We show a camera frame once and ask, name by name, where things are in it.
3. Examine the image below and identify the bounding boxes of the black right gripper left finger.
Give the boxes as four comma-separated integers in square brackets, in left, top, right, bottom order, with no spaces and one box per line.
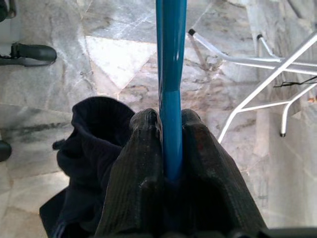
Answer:
[95,108,164,238]

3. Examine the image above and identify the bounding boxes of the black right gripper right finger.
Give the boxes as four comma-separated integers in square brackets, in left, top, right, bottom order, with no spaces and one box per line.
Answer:
[177,108,268,238]

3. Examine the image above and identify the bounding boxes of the dark navy garment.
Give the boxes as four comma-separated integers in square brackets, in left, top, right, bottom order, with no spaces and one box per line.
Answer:
[39,96,136,238]

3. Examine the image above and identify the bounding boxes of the blue plastic hanger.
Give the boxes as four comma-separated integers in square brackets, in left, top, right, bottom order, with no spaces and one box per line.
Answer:
[155,0,187,183]

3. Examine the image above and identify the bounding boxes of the pale plastic folding table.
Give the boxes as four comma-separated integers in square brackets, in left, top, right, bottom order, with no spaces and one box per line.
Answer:
[187,28,317,145]

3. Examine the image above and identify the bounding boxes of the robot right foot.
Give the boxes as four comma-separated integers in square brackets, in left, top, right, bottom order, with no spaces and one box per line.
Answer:
[0,140,12,162]

